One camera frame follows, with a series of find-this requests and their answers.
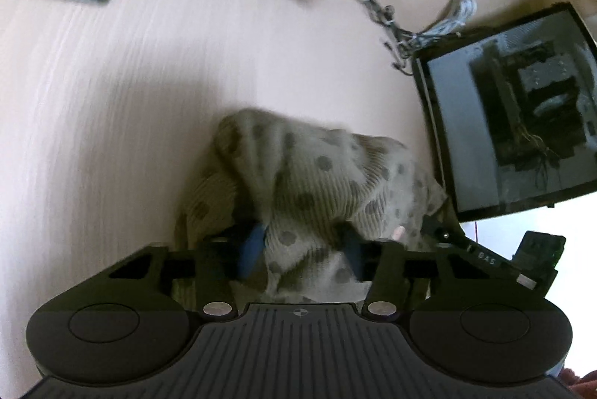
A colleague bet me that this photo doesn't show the brown polka dot sweater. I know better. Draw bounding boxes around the brown polka dot sweater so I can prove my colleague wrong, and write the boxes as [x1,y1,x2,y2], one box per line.
[177,108,456,303]

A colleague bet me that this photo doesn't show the white glass-sided computer case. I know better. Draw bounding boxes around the white glass-sided computer case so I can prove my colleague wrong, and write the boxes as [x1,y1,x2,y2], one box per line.
[413,2,596,222]

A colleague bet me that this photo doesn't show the black cable bundle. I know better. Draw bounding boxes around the black cable bundle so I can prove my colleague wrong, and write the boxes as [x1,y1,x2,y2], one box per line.
[344,0,464,76]

